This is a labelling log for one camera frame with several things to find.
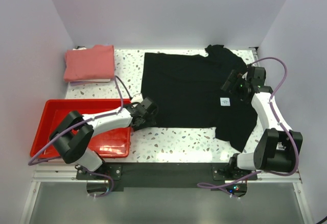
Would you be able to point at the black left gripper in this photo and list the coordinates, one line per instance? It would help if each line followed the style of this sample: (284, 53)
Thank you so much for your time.
(150, 121)

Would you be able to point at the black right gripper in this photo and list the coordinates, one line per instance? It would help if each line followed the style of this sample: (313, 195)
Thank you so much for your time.
(232, 78)

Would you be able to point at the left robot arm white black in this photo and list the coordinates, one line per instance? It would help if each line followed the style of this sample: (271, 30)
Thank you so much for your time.
(73, 135)

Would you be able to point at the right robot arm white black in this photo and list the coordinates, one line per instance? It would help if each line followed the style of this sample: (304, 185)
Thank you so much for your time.
(277, 151)

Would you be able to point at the black t shirt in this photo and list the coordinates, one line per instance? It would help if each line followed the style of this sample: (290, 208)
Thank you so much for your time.
(187, 91)

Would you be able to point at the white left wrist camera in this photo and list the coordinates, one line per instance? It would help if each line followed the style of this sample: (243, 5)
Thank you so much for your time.
(138, 98)

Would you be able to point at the folded pink t shirt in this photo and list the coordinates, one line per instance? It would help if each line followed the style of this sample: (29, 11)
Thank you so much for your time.
(96, 63)

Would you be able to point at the red plastic tray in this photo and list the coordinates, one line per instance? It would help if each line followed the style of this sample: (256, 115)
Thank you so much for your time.
(112, 144)

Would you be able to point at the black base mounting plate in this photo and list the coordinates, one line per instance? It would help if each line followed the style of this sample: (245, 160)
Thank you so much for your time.
(160, 175)

